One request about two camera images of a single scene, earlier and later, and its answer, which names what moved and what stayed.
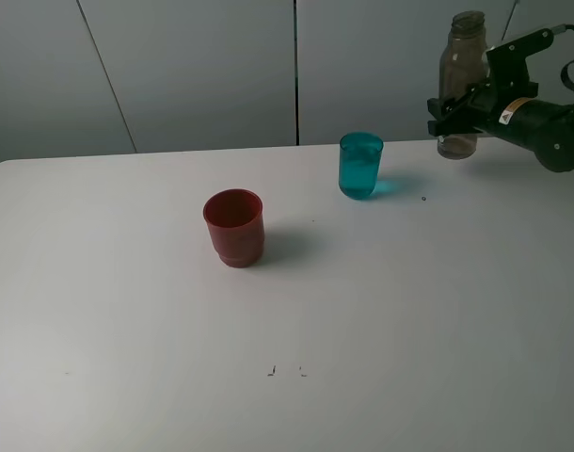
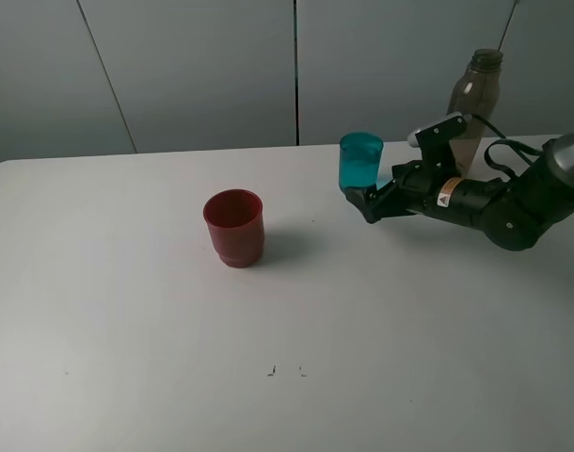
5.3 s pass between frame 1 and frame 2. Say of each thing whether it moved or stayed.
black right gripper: moved
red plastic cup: stayed
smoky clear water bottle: moved
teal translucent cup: stayed
